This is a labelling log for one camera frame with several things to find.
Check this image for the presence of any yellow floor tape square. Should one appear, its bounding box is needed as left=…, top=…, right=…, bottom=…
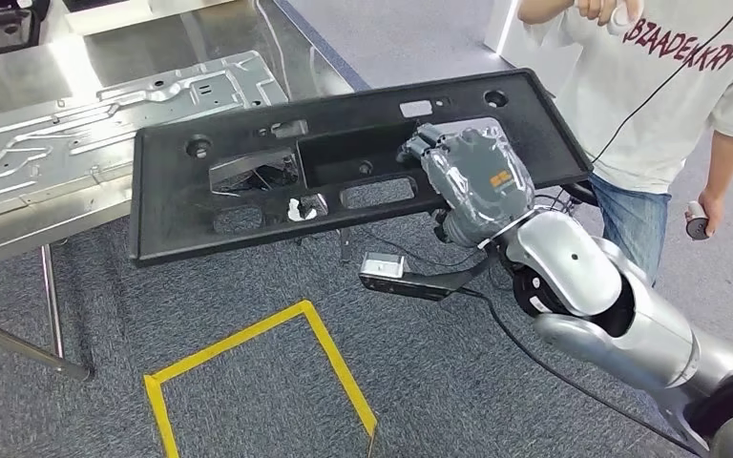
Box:
left=143, top=299, right=380, bottom=458

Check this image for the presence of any thin black tether cable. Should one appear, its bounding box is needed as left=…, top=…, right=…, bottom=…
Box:
left=586, top=0, right=733, bottom=167

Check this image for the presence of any person's right hand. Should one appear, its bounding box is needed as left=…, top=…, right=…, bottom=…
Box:
left=574, top=0, right=647, bottom=28

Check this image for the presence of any black plastic licence plate bracket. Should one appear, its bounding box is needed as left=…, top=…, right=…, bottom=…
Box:
left=128, top=67, right=595, bottom=269

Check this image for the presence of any white side table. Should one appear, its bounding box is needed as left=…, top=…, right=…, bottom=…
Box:
left=61, top=0, right=236, bottom=36

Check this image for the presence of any person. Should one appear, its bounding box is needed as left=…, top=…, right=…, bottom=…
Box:
left=516, top=0, right=733, bottom=287

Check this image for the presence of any embossed sheet metal panel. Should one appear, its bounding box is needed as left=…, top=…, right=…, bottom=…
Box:
left=0, top=50, right=289, bottom=226

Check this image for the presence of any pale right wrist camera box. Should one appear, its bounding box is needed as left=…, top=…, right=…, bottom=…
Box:
left=358, top=250, right=502, bottom=303

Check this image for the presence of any white handheld controller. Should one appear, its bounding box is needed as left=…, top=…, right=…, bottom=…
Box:
left=605, top=0, right=643, bottom=36

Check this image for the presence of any thin black wrist camera cable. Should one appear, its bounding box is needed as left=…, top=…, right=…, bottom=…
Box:
left=453, top=286, right=704, bottom=458

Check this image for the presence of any person's left hand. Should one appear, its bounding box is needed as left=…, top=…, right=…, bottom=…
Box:
left=684, top=187, right=727, bottom=239

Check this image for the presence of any grey handheld controller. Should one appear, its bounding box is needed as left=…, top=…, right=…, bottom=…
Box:
left=684, top=199, right=713, bottom=242

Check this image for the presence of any stainless steel workbench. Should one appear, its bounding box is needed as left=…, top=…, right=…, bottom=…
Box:
left=0, top=0, right=356, bottom=385

